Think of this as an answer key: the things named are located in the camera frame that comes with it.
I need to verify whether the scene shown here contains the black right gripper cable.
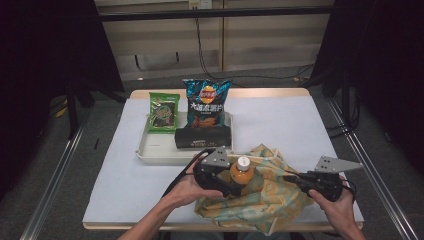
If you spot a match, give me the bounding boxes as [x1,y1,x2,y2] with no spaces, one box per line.
[342,184,358,202]

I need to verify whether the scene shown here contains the lemon print fabric bag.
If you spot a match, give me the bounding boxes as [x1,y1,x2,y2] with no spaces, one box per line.
[194,143,317,236]

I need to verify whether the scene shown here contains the white plastic tray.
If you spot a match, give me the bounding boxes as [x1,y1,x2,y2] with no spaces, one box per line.
[135,111,234,167]

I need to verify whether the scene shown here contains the black curtain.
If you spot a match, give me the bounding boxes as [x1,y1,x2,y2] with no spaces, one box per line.
[311,0,424,174]
[0,0,125,201]

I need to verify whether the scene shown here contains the black horizontal bar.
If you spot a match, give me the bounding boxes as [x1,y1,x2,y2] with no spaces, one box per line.
[98,5,334,23]

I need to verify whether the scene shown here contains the person's right hand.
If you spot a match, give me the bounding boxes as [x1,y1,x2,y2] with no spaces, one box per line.
[308,175,357,235]

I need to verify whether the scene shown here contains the aluminium floor rail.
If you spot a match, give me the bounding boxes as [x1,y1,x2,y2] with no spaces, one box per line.
[19,109,92,240]
[326,98,419,240]

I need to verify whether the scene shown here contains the white-topped wooden table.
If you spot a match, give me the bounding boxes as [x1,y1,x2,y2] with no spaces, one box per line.
[82,87,365,232]

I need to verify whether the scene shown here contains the yellow object on floor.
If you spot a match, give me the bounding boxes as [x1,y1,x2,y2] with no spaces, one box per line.
[54,96,70,119]

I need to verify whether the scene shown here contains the blue potato chips bag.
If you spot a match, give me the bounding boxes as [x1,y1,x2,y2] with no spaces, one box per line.
[183,78,233,129]

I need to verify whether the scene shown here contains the white wall socket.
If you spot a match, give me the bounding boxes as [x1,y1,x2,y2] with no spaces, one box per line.
[188,0,213,10]

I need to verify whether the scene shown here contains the black cables on floor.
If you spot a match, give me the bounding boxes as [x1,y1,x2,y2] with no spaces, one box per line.
[327,89,363,140]

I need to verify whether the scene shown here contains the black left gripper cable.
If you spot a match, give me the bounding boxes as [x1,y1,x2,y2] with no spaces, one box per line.
[162,148,216,199]

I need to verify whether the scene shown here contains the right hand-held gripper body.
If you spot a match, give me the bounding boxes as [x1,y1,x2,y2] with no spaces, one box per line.
[299,155,365,203]

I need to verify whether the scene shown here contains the black snack packet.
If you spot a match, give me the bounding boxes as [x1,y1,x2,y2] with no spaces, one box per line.
[174,125,233,150]

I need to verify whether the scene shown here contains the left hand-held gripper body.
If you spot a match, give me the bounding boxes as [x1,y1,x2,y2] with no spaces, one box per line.
[192,146,232,192]

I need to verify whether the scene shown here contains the green snack packet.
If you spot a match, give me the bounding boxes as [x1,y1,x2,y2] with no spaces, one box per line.
[148,91,181,135]

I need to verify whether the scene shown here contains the black metal stand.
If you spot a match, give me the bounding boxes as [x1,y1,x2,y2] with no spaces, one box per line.
[65,79,88,140]

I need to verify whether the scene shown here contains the orange juice bottle white cap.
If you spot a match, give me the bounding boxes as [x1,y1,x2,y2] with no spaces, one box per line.
[229,155,256,186]

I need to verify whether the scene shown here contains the person's left hand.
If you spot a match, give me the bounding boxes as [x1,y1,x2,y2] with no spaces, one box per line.
[162,153,225,210]

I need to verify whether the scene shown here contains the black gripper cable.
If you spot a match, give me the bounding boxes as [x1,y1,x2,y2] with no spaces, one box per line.
[162,148,216,199]
[342,184,358,202]

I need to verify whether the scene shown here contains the black cable from wall socket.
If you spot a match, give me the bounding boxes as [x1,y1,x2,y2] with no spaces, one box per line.
[194,16,316,81]

